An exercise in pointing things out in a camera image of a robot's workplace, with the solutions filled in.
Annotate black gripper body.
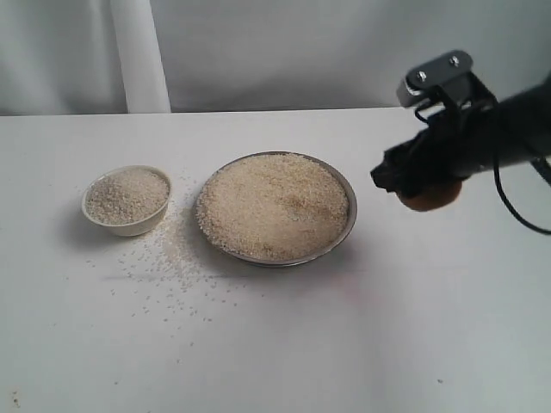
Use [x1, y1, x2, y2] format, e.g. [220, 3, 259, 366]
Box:
[448, 81, 550, 177]

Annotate brown wooden cup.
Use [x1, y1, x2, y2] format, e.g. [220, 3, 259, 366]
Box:
[397, 182, 462, 213]

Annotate rice in steel plate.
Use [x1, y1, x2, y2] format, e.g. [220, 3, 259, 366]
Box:
[196, 153, 350, 262]

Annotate spilled rice on table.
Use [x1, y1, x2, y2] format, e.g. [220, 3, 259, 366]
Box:
[77, 168, 246, 349]

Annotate small cream ceramic bowl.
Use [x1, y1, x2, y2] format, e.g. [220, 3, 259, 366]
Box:
[81, 165, 172, 237]

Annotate rice in small bowl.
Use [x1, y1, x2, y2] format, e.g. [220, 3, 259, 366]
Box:
[84, 168, 170, 225]

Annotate round steel plate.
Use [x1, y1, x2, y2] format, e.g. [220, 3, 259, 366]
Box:
[195, 150, 358, 268]

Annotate white backdrop cloth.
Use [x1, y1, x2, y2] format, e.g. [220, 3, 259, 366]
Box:
[1, 1, 550, 115]

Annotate black cable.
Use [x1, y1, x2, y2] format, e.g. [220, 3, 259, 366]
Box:
[412, 98, 551, 236]

